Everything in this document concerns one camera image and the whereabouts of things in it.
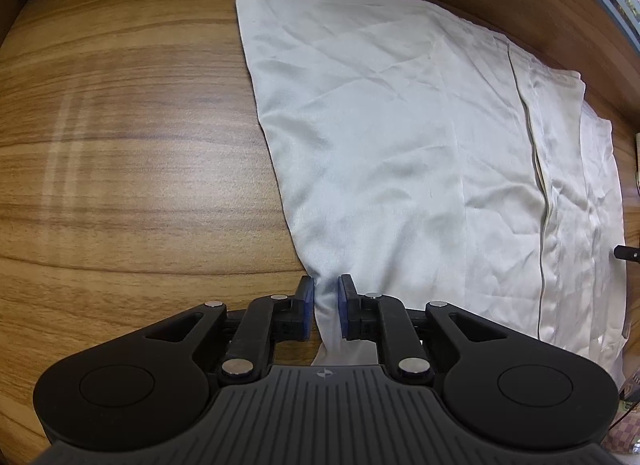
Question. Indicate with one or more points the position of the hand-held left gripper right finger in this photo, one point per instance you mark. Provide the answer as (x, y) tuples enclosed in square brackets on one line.
[(344, 307)]

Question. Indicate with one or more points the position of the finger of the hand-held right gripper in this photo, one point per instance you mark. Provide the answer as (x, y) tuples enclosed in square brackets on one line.
[(627, 252)]

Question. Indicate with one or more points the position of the checkered fabric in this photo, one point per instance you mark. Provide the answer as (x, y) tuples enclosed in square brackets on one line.
[(624, 427)]

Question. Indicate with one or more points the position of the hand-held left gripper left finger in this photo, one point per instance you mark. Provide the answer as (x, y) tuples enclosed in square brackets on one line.
[(307, 307)]

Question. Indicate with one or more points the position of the white cloth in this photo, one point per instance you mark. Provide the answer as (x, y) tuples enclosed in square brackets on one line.
[(400, 145)]

